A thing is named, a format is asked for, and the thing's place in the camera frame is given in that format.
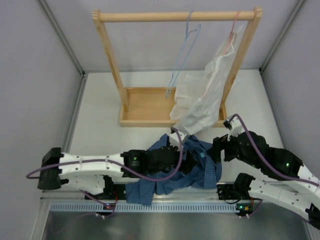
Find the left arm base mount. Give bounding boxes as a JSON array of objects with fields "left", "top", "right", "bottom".
[{"left": 84, "top": 175, "right": 127, "bottom": 211}]

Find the blue checked shirt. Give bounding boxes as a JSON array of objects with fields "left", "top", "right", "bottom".
[{"left": 125, "top": 135, "right": 222, "bottom": 206}]

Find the aluminium frame post right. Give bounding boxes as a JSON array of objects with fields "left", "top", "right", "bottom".
[{"left": 259, "top": 0, "right": 308, "bottom": 75}]

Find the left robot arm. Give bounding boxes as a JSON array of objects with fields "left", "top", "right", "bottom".
[{"left": 37, "top": 146, "right": 196, "bottom": 200}]

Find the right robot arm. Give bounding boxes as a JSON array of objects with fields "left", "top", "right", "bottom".
[{"left": 206, "top": 131, "right": 320, "bottom": 229}]

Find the aluminium frame post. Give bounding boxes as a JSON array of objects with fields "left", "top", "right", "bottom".
[
  {"left": 36, "top": 0, "right": 85, "bottom": 77},
  {"left": 259, "top": 0, "right": 308, "bottom": 75}
]

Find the grey slotted cable duct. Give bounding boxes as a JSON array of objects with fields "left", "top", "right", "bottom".
[{"left": 50, "top": 202, "right": 251, "bottom": 213}]

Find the wooden clothes rack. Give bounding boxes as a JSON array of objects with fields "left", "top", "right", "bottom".
[{"left": 92, "top": 7, "right": 263, "bottom": 128}]

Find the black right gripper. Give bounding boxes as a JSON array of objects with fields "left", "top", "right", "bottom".
[{"left": 206, "top": 127, "right": 262, "bottom": 169}]

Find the aluminium frame post left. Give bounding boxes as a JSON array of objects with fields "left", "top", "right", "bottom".
[{"left": 36, "top": 0, "right": 85, "bottom": 77}]

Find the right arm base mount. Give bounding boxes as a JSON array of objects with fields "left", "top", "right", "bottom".
[{"left": 217, "top": 173, "right": 256, "bottom": 203}]

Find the pink wire hanger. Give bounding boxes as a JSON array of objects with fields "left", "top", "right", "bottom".
[{"left": 223, "top": 10, "right": 241, "bottom": 55}]

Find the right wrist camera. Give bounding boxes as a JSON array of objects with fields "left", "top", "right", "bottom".
[{"left": 223, "top": 114, "right": 243, "bottom": 138}]

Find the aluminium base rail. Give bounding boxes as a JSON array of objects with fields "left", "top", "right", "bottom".
[{"left": 40, "top": 187, "right": 219, "bottom": 202}]

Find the white shirt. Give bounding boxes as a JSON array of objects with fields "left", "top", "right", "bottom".
[{"left": 169, "top": 25, "right": 245, "bottom": 135}]

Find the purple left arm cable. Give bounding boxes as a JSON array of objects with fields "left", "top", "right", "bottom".
[{"left": 26, "top": 128, "right": 185, "bottom": 182}]

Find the blue wire hanger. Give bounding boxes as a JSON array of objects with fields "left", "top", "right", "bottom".
[{"left": 165, "top": 10, "right": 202, "bottom": 99}]

